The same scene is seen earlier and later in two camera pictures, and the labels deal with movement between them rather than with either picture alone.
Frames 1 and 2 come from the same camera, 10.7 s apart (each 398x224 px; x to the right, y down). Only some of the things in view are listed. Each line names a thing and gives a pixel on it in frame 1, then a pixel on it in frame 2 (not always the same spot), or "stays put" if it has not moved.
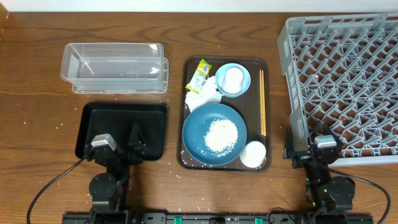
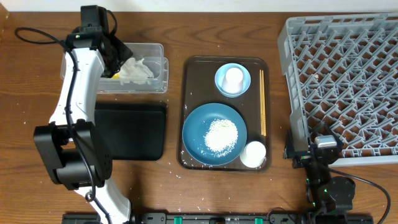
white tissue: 209,94 → 134,71
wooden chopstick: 263,101 stays put
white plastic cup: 253,154 stays put
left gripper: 137,154 → 124,54
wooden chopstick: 261,100 stays put
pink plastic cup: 233,80 stays put
